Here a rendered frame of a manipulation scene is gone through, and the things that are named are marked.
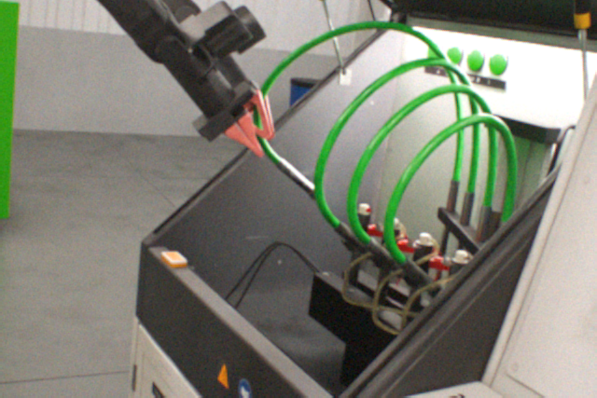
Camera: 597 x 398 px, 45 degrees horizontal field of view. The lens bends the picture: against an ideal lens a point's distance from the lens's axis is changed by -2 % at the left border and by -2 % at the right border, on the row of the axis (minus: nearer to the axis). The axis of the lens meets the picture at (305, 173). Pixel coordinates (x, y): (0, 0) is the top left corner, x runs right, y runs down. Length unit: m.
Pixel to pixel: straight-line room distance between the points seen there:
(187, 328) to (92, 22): 6.44
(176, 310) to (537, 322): 0.63
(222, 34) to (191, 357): 0.54
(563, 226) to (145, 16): 0.59
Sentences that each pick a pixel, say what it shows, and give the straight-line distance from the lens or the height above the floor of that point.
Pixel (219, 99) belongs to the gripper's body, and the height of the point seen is 1.28.
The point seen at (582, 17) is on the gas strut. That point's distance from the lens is 1.03.
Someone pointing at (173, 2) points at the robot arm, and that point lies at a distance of 1.30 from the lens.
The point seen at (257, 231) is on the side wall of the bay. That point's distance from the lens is 1.53.
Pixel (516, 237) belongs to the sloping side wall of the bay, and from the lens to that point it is 0.99.
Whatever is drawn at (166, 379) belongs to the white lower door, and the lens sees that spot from 1.40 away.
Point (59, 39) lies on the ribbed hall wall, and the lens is 7.53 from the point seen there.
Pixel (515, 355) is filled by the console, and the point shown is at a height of 1.03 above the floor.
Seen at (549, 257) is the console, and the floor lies 1.16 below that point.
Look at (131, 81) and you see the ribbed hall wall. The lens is 7.72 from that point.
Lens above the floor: 1.42
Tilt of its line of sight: 12 degrees down
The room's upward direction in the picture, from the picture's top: 8 degrees clockwise
